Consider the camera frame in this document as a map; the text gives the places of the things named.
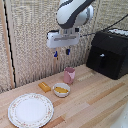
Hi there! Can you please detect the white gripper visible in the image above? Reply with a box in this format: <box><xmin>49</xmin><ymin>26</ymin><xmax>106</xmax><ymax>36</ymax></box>
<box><xmin>46</xmin><ymin>28</ymin><xmax>81</xmax><ymax>59</ymax></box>

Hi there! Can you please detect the pink mug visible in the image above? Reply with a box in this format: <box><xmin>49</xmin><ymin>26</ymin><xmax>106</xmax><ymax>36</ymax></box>
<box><xmin>63</xmin><ymin>66</ymin><xmax>76</xmax><ymax>85</ymax></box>

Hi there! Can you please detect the yellow food piece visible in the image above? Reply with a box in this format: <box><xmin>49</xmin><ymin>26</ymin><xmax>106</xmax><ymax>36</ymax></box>
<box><xmin>54</xmin><ymin>86</ymin><xmax>69</xmax><ymax>94</ymax></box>

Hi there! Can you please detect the white bowl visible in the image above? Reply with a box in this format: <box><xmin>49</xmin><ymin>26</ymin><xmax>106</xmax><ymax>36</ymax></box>
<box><xmin>52</xmin><ymin>82</ymin><xmax>72</xmax><ymax>98</ymax></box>

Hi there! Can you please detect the yellow rectangular block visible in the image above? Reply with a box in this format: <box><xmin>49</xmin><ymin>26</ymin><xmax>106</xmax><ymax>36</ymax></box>
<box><xmin>37</xmin><ymin>81</ymin><xmax>52</xmax><ymax>93</ymax></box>

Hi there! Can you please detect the black box appliance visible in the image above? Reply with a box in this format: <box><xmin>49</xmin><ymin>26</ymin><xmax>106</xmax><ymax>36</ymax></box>
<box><xmin>85</xmin><ymin>30</ymin><xmax>128</xmax><ymax>81</ymax></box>

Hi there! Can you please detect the white device on appliance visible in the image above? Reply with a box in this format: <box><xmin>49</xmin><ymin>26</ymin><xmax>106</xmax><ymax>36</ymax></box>
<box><xmin>108</xmin><ymin>28</ymin><xmax>128</xmax><ymax>38</ymax></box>

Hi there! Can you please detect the white plate with floral rim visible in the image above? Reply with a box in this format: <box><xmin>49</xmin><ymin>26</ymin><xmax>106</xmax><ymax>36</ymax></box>
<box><xmin>7</xmin><ymin>92</ymin><xmax>55</xmax><ymax>128</ymax></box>

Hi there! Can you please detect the wooden wall post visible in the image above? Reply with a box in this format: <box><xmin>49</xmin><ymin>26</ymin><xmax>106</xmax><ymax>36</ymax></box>
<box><xmin>0</xmin><ymin>0</ymin><xmax>16</xmax><ymax>90</ymax></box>

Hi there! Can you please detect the black cable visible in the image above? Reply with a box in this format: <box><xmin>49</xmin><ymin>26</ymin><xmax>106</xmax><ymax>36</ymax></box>
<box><xmin>79</xmin><ymin>13</ymin><xmax>128</xmax><ymax>37</ymax></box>

